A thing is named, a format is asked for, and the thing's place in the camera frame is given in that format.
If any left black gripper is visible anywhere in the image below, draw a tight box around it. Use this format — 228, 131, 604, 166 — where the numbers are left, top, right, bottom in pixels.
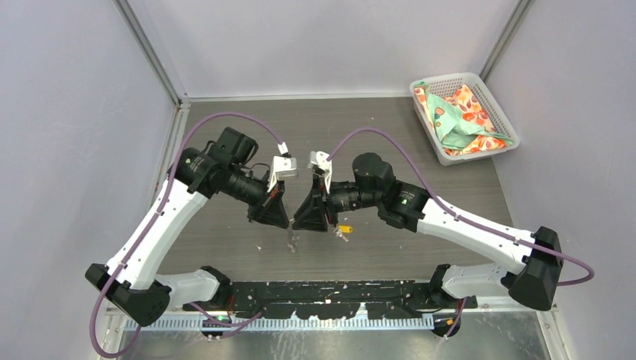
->
223, 165, 290, 228

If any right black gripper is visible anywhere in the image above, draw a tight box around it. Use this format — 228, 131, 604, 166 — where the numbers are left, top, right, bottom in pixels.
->
292, 173, 381, 233

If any yellow key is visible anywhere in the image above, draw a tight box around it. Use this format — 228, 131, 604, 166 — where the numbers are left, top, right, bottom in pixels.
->
333, 225, 353, 242

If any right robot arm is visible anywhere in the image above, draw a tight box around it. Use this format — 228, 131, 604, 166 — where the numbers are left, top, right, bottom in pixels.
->
292, 151, 563, 311

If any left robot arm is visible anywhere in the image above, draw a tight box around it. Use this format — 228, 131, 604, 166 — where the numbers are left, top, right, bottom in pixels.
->
85, 127, 297, 327

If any floral patterned cloth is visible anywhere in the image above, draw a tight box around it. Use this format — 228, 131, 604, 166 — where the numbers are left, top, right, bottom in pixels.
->
414, 81, 515, 156

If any white plastic basket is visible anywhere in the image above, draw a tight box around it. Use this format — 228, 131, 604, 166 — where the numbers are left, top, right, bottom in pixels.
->
409, 72, 520, 166

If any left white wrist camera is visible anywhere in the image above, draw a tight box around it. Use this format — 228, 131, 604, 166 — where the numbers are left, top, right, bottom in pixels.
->
268, 156, 299, 192

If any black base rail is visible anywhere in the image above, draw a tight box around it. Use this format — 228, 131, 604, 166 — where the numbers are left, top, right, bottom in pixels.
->
208, 280, 459, 320

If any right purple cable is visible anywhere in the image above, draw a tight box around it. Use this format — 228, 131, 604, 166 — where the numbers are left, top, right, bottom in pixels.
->
325, 127, 596, 287

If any purple cable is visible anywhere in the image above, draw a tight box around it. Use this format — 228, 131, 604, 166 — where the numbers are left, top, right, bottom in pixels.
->
325, 127, 596, 287
89, 111, 290, 359

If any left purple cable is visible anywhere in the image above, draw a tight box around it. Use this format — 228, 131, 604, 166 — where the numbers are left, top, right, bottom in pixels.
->
89, 111, 290, 359

